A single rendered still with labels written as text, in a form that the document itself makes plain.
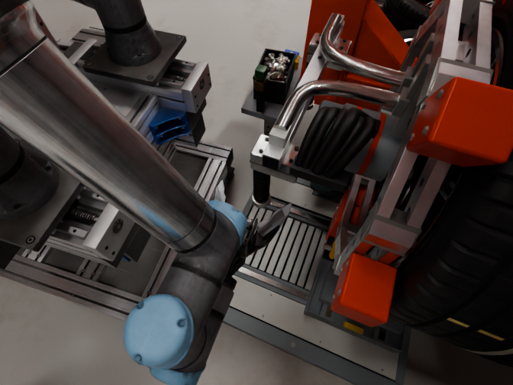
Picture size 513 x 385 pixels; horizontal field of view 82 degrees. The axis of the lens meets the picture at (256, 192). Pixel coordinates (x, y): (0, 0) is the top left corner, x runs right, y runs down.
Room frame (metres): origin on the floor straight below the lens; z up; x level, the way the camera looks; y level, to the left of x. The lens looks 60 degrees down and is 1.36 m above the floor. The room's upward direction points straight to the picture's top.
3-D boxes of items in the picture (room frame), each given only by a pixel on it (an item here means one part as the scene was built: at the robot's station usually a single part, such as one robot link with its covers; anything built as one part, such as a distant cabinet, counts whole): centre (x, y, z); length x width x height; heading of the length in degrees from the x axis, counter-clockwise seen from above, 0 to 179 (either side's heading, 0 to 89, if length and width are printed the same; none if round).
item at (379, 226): (0.40, -0.29, 0.85); 0.54 x 0.07 x 0.54; 157
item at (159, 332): (0.05, 0.10, 0.95); 0.11 x 0.08 x 0.11; 159
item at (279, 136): (0.36, -0.14, 1.03); 0.19 x 0.18 x 0.11; 67
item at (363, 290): (0.11, -0.18, 0.85); 0.09 x 0.08 x 0.07; 157
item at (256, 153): (0.32, -0.04, 0.93); 0.09 x 0.05 x 0.05; 67
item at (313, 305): (0.33, -0.45, 0.13); 0.50 x 0.36 x 0.10; 157
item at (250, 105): (1.11, -0.09, 0.44); 0.43 x 0.17 x 0.03; 157
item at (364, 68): (0.54, -0.22, 1.03); 0.19 x 0.18 x 0.11; 67
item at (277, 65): (1.08, -0.08, 0.51); 0.20 x 0.14 x 0.13; 164
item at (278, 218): (0.24, -0.04, 0.85); 0.09 x 0.03 x 0.06; 123
